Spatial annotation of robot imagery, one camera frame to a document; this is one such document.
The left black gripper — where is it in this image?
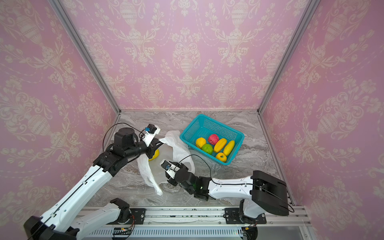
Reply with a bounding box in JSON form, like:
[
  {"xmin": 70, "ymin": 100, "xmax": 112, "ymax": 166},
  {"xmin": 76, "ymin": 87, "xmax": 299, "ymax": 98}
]
[{"xmin": 124, "ymin": 137, "xmax": 166, "ymax": 160}]

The green orange papaya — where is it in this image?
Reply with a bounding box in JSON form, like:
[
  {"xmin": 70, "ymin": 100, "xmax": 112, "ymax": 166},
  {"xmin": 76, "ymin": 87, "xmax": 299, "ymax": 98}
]
[{"xmin": 149, "ymin": 149, "xmax": 160, "ymax": 161}]

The white plastic bag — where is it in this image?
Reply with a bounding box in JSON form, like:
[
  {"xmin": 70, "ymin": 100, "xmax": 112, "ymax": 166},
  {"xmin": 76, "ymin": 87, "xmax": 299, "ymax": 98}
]
[{"xmin": 137, "ymin": 131, "xmax": 195, "ymax": 196}]

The green fruit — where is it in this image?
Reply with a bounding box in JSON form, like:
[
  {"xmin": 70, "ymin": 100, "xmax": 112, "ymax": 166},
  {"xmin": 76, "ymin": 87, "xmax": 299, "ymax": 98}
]
[{"xmin": 202, "ymin": 144, "xmax": 214, "ymax": 155}]

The yellow bell pepper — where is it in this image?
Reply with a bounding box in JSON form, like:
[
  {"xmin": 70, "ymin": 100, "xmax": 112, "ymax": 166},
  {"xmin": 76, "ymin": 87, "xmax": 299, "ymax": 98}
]
[{"xmin": 216, "ymin": 152, "xmax": 227, "ymax": 163}]

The orange yellow mango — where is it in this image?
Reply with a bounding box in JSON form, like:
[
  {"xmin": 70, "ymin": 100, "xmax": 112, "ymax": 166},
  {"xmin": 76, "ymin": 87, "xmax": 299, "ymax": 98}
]
[{"xmin": 214, "ymin": 138, "xmax": 227, "ymax": 153}]

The pink fruit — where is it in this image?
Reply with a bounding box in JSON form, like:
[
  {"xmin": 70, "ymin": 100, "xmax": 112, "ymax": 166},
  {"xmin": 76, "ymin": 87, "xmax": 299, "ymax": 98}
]
[{"xmin": 208, "ymin": 134, "xmax": 220, "ymax": 146}]

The yellow bumpy long fruit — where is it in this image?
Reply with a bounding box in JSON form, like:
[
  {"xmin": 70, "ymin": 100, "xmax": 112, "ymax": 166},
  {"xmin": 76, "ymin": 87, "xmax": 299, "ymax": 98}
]
[{"xmin": 223, "ymin": 141, "xmax": 236, "ymax": 157}]

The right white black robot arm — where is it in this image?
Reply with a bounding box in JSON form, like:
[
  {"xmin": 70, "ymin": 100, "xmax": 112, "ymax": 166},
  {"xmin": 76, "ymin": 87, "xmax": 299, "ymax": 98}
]
[{"xmin": 162, "ymin": 161, "xmax": 290, "ymax": 225}]

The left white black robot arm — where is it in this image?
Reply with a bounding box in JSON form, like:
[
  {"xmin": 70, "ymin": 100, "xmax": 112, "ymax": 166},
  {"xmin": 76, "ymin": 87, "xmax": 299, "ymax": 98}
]
[{"xmin": 24, "ymin": 124, "xmax": 163, "ymax": 240}]

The teal plastic basket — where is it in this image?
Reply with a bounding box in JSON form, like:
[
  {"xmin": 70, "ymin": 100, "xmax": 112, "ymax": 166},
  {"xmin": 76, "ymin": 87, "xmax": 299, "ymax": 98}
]
[{"xmin": 180, "ymin": 114, "xmax": 245, "ymax": 166}]

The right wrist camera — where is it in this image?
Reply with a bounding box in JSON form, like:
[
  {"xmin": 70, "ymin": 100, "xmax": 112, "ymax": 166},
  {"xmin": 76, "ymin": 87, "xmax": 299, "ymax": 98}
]
[{"xmin": 161, "ymin": 160, "xmax": 177, "ymax": 180}]

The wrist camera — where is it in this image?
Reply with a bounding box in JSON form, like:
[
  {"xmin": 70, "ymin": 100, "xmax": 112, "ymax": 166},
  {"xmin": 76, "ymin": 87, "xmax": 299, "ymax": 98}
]
[
  {"xmin": 141, "ymin": 124, "xmax": 161, "ymax": 147},
  {"xmin": 161, "ymin": 160, "xmax": 177, "ymax": 180}
]

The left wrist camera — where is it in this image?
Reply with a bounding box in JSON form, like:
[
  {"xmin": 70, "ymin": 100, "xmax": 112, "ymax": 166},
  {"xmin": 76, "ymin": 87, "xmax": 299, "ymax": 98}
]
[{"xmin": 141, "ymin": 124, "xmax": 161, "ymax": 147}]

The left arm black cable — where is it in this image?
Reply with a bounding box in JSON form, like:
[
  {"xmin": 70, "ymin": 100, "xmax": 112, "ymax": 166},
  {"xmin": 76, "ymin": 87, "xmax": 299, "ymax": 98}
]
[{"xmin": 102, "ymin": 122, "xmax": 148, "ymax": 154}]

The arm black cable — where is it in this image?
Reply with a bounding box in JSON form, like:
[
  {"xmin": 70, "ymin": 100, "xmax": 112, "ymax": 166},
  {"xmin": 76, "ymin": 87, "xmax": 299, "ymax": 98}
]
[
  {"xmin": 176, "ymin": 154, "xmax": 295, "ymax": 214},
  {"xmin": 102, "ymin": 122, "xmax": 148, "ymax": 154}
]

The aluminium front rail frame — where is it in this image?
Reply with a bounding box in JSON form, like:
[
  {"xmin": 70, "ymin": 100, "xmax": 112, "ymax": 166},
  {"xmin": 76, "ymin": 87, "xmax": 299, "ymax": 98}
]
[{"xmin": 53, "ymin": 205, "xmax": 319, "ymax": 240}]

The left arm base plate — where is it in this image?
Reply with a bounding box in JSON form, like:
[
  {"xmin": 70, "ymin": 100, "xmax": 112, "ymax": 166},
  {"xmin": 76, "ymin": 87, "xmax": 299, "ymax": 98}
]
[{"xmin": 117, "ymin": 208, "xmax": 146, "ymax": 225}]

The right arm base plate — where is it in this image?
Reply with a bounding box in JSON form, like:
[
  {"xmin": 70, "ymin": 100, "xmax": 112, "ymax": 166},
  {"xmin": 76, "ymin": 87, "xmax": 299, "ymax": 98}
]
[{"xmin": 223, "ymin": 208, "xmax": 267, "ymax": 225}]

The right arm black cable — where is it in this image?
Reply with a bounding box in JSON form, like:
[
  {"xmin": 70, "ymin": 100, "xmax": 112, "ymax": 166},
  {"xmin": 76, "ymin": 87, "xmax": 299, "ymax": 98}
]
[{"xmin": 176, "ymin": 154, "xmax": 295, "ymax": 214}]

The left corner aluminium post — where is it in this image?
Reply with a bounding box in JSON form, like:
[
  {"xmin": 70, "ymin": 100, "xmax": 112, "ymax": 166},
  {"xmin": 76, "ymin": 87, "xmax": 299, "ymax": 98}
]
[{"xmin": 48, "ymin": 0, "xmax": 121, "ymax": 115}]

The corner aluminium post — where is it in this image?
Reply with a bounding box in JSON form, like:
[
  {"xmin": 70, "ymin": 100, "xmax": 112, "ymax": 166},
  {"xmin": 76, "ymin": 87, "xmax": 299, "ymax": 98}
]
[
  {"xmin": 258, "ymin": 0, "xmax": 321, "ymax": 116},
  {"xmin": 48, "ymin": 0, "xmax": 121, "ymax": 115}
]

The right corner aluminium post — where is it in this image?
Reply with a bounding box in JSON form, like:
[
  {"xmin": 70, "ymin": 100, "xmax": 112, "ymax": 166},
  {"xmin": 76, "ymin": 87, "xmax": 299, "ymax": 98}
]
[{"xmin": 258, "ymin": 0, "xmax": 321, "ymax": 116}]

